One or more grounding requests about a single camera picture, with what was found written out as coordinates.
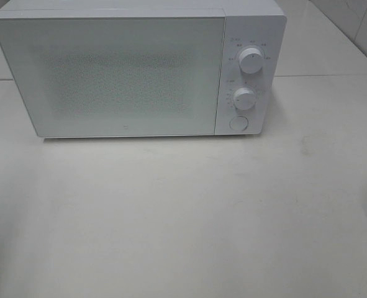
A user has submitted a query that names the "white round door button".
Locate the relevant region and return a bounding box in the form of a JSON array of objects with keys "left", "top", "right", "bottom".
[{"left": 229, "top": 115, "right": 249, "bottom": 132}]

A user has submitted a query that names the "white round knob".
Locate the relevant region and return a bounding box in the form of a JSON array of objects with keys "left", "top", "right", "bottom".
[
  {"left": 238, "top": 45, "right": 265, "bottom": 75},
  {"left": 233, "top": 88, "right": 257, "bottom": 111}
]

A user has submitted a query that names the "white microwave door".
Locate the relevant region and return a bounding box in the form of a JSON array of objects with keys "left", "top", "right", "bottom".
[{"left": 0, "top": 17, "right": 224, "bottom": 138}]

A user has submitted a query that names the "white microwave oven body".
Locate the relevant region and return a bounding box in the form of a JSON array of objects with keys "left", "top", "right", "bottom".
[{"left": 0, "top": 1, "right": 287, "bottom": 137}]

